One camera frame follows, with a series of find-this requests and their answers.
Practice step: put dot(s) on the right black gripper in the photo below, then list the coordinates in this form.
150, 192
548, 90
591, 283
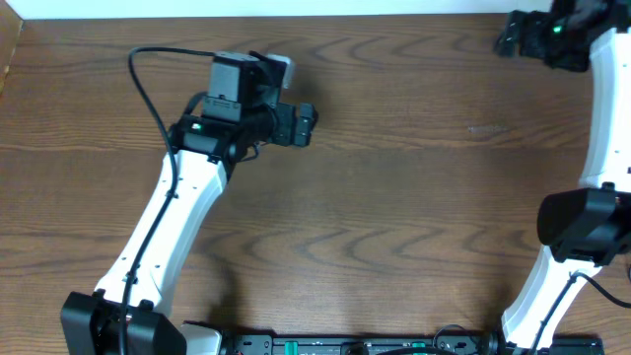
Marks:
534, 22

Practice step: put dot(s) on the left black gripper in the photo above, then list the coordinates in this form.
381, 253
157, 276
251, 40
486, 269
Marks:
287, 133

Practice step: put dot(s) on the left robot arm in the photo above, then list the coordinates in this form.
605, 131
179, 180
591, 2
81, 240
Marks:
130, 308

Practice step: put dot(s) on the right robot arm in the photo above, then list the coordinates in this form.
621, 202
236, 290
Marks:
581, 230

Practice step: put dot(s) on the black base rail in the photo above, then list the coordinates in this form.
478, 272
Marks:
260, 344

